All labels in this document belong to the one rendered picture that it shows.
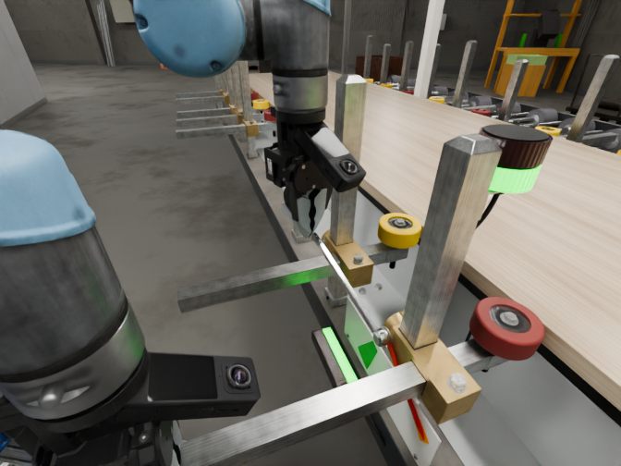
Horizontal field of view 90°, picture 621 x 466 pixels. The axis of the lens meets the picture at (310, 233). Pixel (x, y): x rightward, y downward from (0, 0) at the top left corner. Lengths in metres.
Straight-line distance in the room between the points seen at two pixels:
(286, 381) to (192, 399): 1.15
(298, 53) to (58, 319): 0.35
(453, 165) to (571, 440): 0.48
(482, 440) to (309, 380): 0.84
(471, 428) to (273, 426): 0.42
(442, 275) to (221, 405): 0.25
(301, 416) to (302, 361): 1.08
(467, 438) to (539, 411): 0.13
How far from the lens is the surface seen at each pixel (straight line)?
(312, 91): 0.44
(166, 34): 0.29
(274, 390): 1.41
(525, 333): 0.48
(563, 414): 0.65
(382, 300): 0.86
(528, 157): 0.34
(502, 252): 0.62
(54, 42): 16.92
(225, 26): 0.28
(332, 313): 0.70
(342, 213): 0.57
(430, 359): 0.45
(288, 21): 0.42
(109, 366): 0.23
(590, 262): 0.68
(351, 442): 1.33
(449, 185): 0.32
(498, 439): 0.73
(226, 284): 0.55
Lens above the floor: 1.22
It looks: 34 degrees down
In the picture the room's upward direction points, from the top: straight up
